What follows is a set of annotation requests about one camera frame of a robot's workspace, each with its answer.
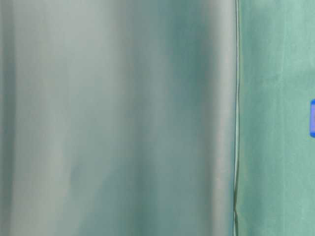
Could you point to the blue block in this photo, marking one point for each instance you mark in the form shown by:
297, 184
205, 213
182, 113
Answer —
312, 118

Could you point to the green backdrop curtain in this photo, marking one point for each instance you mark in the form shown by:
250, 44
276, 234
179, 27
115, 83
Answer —
117, 117

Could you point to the green table cloth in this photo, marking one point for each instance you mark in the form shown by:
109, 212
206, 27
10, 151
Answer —
275, 187

